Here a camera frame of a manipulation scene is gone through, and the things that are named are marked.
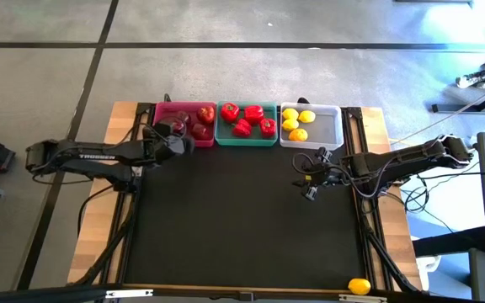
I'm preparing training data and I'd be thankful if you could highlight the white plastic basket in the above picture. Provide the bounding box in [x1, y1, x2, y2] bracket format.
[279, 102, 345, 152]

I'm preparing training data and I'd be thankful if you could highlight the teal plastic basket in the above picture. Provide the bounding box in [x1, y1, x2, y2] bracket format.
[215, 100, 279, 147]

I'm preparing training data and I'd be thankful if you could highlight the orange yellow lemon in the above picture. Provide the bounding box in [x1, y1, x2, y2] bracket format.
[288, 127, 309, 143]

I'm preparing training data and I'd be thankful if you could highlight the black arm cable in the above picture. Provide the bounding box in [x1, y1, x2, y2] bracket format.
[115, 116, 189, 148]
[291, 151, 381, 200]

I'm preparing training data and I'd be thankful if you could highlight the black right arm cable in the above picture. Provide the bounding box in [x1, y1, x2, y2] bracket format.
[291, 151, 381, 200]

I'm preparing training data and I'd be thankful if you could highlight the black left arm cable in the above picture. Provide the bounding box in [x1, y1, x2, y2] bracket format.
[115, 116, 189, 148]

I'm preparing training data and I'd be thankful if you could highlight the bright red apple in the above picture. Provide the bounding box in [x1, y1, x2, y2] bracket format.
[195, 105, 216, 125]

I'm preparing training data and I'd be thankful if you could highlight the black metal table frame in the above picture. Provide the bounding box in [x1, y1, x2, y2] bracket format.
[67, 99, 424, 295]

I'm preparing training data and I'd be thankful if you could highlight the black floor cable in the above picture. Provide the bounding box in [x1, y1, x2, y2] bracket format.
[408, 168, 485, 180]

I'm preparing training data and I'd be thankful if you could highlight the black table mat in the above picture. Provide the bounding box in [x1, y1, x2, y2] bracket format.
[123, 104, 365, 291]

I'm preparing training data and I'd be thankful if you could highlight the black floor beam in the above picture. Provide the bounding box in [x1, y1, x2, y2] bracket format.
[410, 226, 485, 258]

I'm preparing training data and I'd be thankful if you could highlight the silver metal bracket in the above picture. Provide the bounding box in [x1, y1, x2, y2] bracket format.
[338, 294, 389, 303]
[105, 289, 154, 300]

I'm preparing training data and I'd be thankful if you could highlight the red bell pepper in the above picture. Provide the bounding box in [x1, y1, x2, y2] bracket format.
[232, 119, 253, 139]
[220, 102, 241, 124]
[259, 118, 278, 139]
[243, 104, 265, 126]

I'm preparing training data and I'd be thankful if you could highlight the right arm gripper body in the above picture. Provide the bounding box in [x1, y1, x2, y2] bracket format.
[304, 161, 345, 189]

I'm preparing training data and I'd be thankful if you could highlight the pink plastic basket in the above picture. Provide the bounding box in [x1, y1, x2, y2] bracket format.
[152, 100, 218, 148]

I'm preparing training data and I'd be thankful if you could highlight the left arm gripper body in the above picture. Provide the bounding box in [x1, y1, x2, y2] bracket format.
[141, 130, 189, 166]

